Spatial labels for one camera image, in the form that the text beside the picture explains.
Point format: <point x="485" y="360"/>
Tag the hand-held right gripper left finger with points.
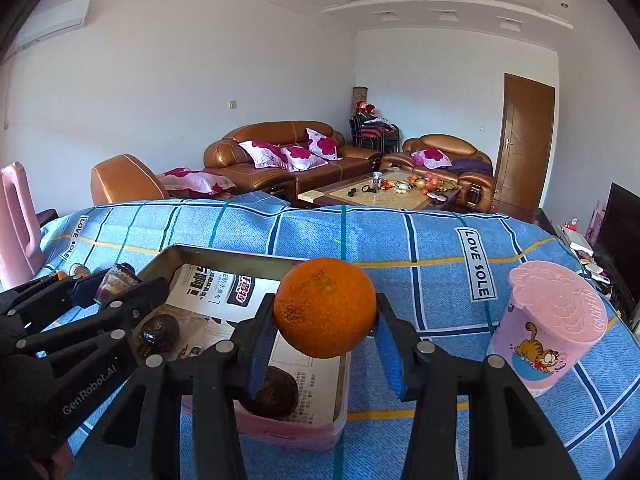
<point x="260" y="355"/>

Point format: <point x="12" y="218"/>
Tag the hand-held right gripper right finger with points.
<point x="392" y="360"/>

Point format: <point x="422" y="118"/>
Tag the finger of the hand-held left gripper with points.
<point x="100" y="320"/>
<point x="45" y="295"/>

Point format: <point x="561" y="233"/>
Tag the small orange kumquat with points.
<point x="60" y="275"/>

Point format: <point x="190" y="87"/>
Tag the large orange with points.
<point x="325" y="307"/>

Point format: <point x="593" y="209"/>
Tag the pink metal tin box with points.
<point x="320" y="432"/>

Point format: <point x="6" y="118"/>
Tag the brown round fruit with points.
<point x="80" y="270"/>

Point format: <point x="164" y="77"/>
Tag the dark round fruit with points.
<point x="159" y="334"/>
<point x="277" y="395"/>

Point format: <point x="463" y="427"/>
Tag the pink kettle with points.
<point x="17" y="230"/>

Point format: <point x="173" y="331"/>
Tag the printed paper liner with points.
<point x="220" y="290"/>

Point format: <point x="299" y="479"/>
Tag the blue plaid bedsheet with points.
<point x="425" y="240"/>

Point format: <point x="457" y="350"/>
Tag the brown leather armchair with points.
<point x="125" y="180"/>

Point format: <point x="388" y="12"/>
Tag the pink cartoon cat cup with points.
<point x="547" y="330"/>

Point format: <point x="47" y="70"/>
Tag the floral pillow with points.
<point x="430" y="158"/>
<point x="302" y="157"/>
<point x="187" y="179"/>
<point x="262" y="154"/>
<point x="322" y="144"/>

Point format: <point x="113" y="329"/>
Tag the wooden coffee table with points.
<point x="345" y="197"/>

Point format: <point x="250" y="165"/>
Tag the printed cup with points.
<point x="377" y="178"/>

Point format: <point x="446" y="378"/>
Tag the purple blanket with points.
<point x="470" y="166"/>

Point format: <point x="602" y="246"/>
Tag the brown leather long sofa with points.
<point x="280" y="132"/>

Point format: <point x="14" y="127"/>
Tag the brown leather small sofa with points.
<point x="450" y="142"/>

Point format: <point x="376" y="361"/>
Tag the stacked black chairs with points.
<point x="372" y="132"/>

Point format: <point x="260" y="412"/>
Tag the pink bag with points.
<point x="596" y="217"/>

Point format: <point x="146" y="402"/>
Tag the brown wooden door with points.
<point x="527" y="150"/>

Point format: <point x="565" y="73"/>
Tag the red doll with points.
<point x="364" y="108"/>

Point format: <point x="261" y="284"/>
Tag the black television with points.
<point x="620" y="230"/>

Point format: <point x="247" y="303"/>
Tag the tall patterned vase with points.
<point x="360" y="95"/>

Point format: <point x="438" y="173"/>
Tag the white air conditioner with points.
<point x="50" y="25"/>

